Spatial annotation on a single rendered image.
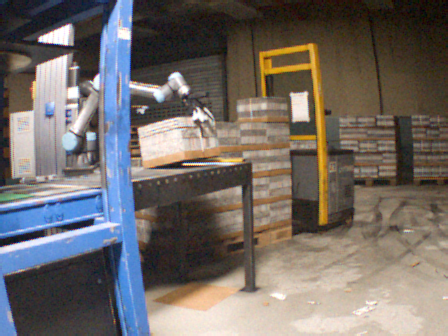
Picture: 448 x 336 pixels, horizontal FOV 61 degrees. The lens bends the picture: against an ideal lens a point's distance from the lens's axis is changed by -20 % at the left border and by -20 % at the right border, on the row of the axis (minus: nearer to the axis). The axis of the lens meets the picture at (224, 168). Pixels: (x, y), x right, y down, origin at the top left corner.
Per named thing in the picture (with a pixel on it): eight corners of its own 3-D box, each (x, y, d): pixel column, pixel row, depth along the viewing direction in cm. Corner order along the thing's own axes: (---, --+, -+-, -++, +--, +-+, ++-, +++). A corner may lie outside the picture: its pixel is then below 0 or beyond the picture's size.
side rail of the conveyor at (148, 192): (245, 182, 276) (244, 162, 275) (253, 182, 273) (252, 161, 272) (88, 219, 157) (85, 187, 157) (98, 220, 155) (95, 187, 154)
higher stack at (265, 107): (241, 239, 430) (235, 99, 422) (263, 233, 450) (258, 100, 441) (270, 244, 401) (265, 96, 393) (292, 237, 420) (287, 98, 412)
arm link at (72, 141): (78, 154, 271) (120, 79, 266) (70, 155, 256) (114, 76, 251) (65, 145, 271) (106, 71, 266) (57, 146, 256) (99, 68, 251)
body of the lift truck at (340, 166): (278, 225, 486) (276, 150, 481) (309, 217, 521) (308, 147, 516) (328, 231, 433) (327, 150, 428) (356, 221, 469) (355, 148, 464)
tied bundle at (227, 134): (184, 153, 386) (183, 126, 385) (212, 151, 406) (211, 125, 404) (214, 153, 358) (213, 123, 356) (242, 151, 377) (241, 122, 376)
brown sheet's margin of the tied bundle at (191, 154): (159, 166, 265) (158, 159, 265) (201, 157, 251) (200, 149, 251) (142, 168, 251) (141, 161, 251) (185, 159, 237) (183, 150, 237)
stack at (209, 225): (135, 260, 355) (126, 158, 350) (241, 239, 431) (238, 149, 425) (161, 270, 326) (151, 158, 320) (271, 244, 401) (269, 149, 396)
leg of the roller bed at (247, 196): (247, 287, 280) (244, 182, 276) (256, 288, 277) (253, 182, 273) (243, 290, 275) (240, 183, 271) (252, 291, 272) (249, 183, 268)
